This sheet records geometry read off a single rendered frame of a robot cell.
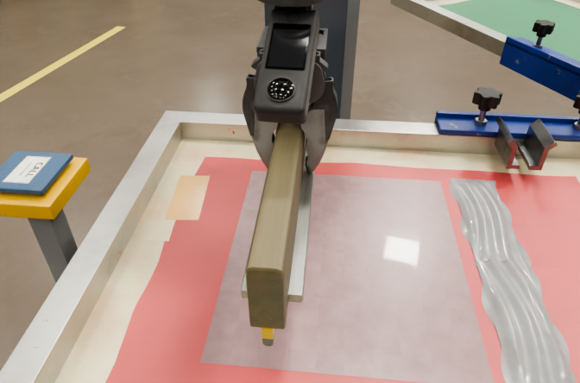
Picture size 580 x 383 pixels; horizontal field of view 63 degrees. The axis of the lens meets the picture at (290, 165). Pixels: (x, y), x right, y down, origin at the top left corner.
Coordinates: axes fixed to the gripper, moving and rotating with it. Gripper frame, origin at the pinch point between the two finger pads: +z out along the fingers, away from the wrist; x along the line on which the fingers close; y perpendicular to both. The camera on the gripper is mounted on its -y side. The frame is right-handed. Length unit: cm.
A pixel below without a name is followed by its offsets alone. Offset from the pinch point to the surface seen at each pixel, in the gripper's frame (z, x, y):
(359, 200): 13.6, -9.4, 10.7
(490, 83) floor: 111, -111, 259
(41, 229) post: 23.1, 42.9, 9.6
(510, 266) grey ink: 12.9, -27.9, -1.2
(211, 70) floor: 111, 82, 261
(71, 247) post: 30, 41, 12
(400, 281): 13.5, -14.0, -4.4
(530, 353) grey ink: 13.0, -26.6, -13.2
